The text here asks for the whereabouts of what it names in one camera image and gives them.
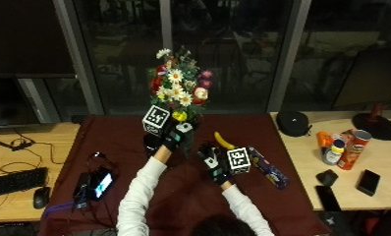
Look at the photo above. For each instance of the white marker cube on glove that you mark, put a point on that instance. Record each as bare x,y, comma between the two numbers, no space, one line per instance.
156,119
239,160

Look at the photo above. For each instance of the white bottle with blue cap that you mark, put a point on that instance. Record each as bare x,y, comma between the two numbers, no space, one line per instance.
334,152

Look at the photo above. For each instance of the red chips can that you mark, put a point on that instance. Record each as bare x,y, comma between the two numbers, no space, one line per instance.
354,149

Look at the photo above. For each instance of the black round case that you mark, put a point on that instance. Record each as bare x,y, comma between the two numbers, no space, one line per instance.
293,123

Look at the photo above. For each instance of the the person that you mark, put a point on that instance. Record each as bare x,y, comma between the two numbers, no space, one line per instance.
222,227

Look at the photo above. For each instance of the person's left hand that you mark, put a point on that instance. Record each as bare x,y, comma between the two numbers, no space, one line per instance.
173,136

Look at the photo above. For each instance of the black monitor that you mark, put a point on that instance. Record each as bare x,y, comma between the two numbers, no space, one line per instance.
7,101

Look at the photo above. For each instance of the person's right hand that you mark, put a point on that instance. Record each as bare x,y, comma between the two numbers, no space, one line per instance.
213,162

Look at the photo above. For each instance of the smartphone with lit screen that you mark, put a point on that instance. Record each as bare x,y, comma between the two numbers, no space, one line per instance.
102,184

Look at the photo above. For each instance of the white marker cube on left glove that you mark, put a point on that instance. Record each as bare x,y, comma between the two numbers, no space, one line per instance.
156,119

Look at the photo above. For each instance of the dark blue snack tube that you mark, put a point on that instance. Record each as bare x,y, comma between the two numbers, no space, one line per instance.
267,167

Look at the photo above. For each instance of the white marker cube on right glove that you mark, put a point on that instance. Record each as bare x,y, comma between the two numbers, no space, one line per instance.
239,160

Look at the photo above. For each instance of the black lamp base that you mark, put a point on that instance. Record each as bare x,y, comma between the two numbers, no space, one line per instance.
376,124

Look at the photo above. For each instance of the black keyboard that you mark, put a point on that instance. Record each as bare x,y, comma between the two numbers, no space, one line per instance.
15,182

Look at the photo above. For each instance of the orange snack packet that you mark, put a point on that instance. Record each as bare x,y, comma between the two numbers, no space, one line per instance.
346,135

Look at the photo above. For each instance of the yellow banana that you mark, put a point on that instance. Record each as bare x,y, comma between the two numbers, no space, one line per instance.
223,141

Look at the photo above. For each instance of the dark red tablecloth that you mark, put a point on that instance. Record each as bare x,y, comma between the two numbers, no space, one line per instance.
181,177

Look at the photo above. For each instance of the artificial flower bouquet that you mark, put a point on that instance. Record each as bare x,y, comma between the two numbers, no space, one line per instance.
179,87

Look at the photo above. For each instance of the orange bottle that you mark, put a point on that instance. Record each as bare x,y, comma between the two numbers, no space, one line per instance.
323,139

